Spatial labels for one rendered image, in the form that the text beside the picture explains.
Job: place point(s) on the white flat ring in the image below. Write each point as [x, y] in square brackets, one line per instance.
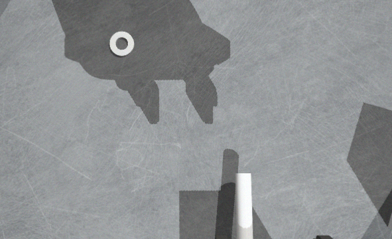
[117, 36]

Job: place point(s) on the white cylindrical pin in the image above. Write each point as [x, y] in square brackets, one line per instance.
[244, 219]

